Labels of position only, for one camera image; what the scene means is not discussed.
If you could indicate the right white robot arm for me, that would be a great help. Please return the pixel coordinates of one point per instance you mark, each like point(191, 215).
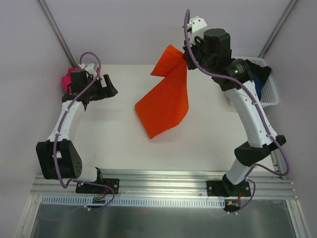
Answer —
point(209, 51)

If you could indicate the black t shirt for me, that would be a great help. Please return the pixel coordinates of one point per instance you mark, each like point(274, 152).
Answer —
point(262, 72)

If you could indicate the pink folded t shirt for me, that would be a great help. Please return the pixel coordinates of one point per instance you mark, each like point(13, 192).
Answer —
point(66, 80)

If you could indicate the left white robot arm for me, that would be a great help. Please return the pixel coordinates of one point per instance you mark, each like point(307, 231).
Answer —
point(57, 155)

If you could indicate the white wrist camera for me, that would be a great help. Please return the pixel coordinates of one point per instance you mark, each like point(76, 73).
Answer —
point(91, 68)
point(196, 28)

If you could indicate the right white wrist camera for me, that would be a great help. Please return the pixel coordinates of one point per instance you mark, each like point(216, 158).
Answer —
point(196, 28)

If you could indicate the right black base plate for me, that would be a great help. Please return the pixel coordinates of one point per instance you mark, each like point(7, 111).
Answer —
point(222, 189)

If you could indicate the aluminium mounting rail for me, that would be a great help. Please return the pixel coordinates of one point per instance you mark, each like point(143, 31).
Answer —
point(175, 184)

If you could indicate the blue t shirt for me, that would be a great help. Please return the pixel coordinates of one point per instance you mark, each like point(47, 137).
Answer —
point(258, 85)

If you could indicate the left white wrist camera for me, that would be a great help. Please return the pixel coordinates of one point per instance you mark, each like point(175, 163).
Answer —
point(91, 68)

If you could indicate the orange t shirt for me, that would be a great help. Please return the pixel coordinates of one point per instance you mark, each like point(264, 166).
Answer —
point(166, 105)

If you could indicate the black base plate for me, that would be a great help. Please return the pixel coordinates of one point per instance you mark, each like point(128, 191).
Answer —
point(105, 183)
point(222, 189)

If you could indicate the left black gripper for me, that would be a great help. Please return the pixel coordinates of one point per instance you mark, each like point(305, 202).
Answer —
point(103, 87)

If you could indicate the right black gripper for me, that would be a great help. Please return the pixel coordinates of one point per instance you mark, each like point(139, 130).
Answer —
point(189, 57)

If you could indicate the white slotted cable duct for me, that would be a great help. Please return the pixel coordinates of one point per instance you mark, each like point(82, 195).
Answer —
point(134, 201)

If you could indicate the white plastic basket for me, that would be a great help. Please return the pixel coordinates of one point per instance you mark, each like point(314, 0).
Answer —
point(269, 96)

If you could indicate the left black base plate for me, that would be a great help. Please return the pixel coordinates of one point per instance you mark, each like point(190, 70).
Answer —
point(105, 183)

